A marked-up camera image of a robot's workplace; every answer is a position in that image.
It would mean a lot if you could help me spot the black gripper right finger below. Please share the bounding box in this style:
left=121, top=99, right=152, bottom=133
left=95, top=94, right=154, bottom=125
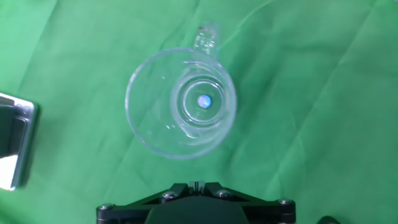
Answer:
left=198, top=182, right=297, bottom=224

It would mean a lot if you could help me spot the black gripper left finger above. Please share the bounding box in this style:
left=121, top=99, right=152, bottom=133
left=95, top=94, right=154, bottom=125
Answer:
left=95, top=182, right=197, bottom=224

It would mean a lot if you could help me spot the clear glass mug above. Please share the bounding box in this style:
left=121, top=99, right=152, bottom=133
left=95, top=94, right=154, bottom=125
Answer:
left=124, top=21, right=238, bottom=161

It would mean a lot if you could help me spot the green cloth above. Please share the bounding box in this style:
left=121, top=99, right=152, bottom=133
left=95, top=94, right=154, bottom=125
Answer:
left=0, top=0, right=398, bottom=224

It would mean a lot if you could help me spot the white button box on plate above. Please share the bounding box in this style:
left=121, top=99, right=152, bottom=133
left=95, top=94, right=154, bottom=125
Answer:
left=0, top=91, right=40, bottom=192

